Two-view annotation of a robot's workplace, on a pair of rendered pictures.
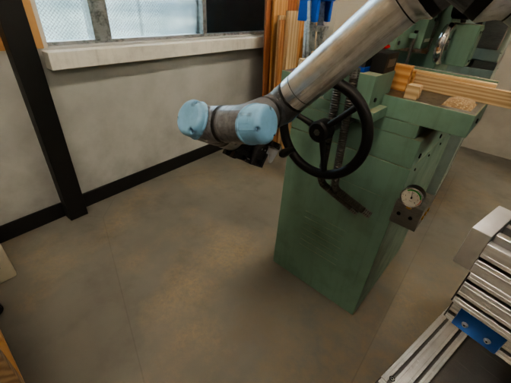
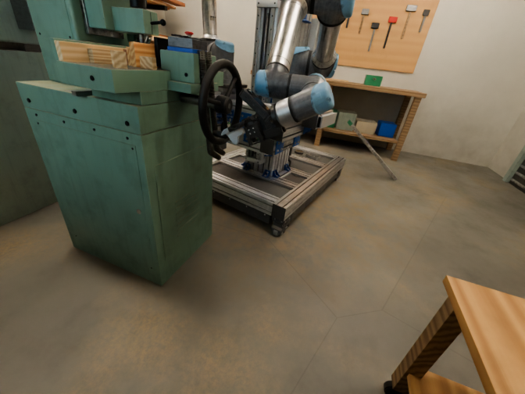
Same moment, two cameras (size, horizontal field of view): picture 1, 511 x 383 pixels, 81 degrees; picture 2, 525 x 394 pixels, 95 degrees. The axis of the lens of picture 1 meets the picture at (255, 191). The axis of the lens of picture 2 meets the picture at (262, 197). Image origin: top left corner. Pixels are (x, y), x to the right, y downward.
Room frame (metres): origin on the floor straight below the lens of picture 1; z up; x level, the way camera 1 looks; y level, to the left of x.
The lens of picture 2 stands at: (0.96, 0.74, 0.96)
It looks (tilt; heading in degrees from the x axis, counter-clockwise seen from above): 29 degrees down; 248
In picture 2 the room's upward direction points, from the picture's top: 7 degrees clockwise
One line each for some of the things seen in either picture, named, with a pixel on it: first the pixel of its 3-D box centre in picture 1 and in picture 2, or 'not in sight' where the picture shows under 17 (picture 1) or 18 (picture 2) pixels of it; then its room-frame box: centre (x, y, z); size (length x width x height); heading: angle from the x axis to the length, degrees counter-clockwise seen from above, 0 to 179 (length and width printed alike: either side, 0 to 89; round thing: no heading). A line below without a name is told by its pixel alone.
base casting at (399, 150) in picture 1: (381, 115); (126, 100); (1.15, -0.47, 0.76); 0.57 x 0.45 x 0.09; 140
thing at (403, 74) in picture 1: (372, 71); (158, 56); (1.00, -0.34, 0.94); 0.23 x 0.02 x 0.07; 50
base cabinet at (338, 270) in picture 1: (355, 199); (139, 185); (1.15, -0.46, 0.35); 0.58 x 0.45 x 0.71; 140
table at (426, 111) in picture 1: (366, 95); (171, 77); (0.96, -0.33, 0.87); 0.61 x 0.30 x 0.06; 50
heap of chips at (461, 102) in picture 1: (461, 101); not in sight; (0.82, -0.53, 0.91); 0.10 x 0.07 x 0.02; 140
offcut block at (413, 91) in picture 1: (413, 91); not in sight; (0.86, -0.41, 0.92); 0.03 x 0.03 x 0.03; 52
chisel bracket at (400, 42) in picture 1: (394, 38); (136, 24); (1.07, -0.40, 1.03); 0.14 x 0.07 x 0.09; 140
